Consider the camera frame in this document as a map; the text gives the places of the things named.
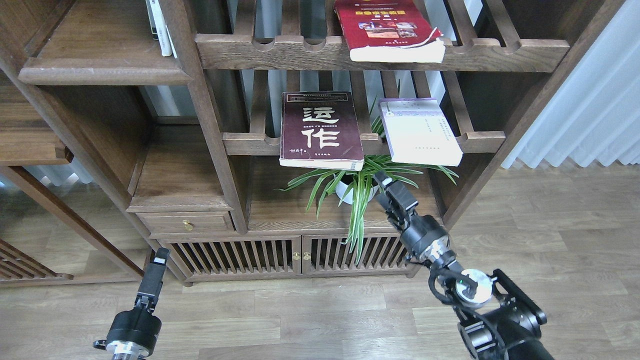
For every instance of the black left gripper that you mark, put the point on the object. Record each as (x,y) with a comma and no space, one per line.
(134,333)

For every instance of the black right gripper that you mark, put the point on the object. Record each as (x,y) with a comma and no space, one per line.
(423,237)

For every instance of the white lilac book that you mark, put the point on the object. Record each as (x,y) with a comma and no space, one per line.
(417,132)

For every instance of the red book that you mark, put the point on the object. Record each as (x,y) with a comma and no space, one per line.
(388,31)

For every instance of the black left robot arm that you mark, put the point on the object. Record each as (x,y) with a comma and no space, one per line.
(134,333)

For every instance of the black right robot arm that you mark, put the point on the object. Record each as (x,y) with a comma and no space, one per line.
(497,320)

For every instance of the green spider plant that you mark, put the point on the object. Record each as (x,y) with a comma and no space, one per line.
(326,180)

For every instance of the white plant pot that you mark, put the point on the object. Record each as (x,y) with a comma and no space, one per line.
(348,196)

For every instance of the brass drawer knob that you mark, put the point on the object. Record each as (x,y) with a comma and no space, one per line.
(188,225)

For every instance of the dark maroon book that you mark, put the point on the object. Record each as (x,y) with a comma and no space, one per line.
(319,129)

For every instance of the wooden side rack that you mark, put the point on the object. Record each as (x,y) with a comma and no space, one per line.
(18,268)

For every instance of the dark wooden bookshelf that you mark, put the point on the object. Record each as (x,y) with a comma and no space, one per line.
(191,138)

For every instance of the white curtain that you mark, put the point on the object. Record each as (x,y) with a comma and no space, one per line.
(595,115)

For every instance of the white upright book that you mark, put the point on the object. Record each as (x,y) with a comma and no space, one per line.
(159,28)

